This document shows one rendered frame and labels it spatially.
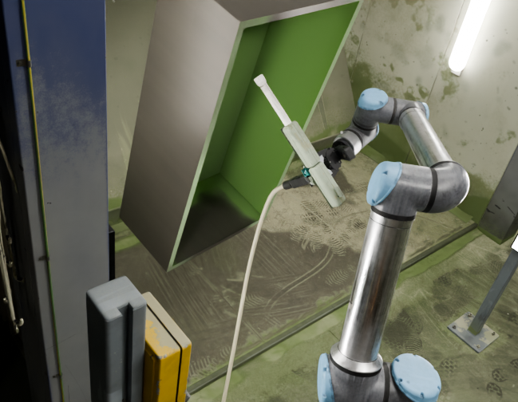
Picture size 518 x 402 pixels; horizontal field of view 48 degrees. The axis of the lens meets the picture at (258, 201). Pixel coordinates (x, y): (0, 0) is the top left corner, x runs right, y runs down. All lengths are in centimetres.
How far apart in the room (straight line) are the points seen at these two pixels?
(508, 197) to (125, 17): 248
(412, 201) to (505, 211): 243
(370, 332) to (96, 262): 74
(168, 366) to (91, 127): 55
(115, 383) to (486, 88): 318
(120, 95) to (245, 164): 89
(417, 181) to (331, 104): 277
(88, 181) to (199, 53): 70
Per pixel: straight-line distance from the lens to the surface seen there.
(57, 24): 109
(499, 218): 391
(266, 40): 245
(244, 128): 268
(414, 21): 396
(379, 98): 199
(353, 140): 201
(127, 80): 332
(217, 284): 302
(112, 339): 78
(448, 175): 152
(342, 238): 347
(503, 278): 303
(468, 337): 325
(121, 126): 327
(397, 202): 147
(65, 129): 119
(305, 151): 182
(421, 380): 175
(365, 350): 165
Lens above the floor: 221
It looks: 37 degrees down
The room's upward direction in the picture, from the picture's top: 11 degrees clockwise
